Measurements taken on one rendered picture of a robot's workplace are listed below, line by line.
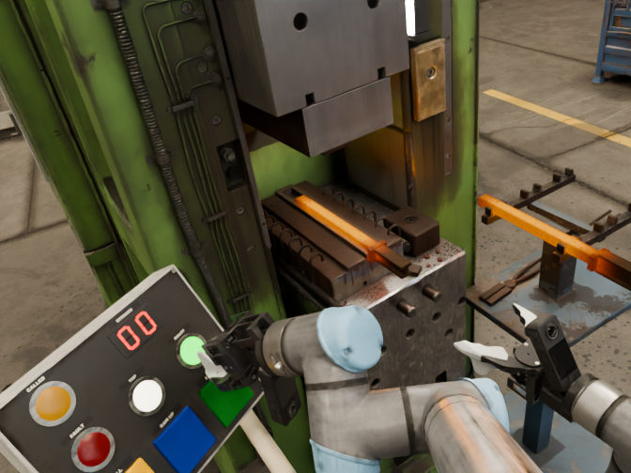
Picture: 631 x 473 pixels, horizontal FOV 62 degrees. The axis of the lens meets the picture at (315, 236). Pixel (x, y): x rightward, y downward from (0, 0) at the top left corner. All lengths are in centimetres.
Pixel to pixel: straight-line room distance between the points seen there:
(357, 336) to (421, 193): 86
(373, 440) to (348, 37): 66
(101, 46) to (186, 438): 63
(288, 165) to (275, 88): 66
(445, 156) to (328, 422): 96
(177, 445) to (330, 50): 69
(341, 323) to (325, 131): 48
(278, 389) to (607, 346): 184
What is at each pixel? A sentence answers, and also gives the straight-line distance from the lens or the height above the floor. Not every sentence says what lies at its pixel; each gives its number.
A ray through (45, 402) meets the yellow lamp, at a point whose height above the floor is 117.
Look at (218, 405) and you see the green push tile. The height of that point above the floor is 101.
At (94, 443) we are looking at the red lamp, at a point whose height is 110.
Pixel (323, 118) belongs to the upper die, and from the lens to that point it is 98.
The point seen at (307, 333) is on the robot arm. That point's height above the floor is 125.
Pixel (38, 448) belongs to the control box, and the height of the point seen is 113.
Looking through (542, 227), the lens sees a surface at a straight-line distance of 130.
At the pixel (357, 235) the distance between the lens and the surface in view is 122.
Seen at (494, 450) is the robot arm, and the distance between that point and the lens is 46.
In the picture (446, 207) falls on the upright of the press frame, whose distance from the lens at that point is 151.
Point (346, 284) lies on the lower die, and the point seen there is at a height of 95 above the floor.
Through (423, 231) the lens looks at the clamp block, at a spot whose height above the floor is 98.
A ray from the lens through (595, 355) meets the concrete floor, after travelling 239.
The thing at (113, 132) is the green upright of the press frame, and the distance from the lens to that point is 98.
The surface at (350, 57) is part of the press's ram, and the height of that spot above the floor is 142.
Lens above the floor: 168
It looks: 33 degrees down
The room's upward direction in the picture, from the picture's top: 10 degrees counter-clockwise
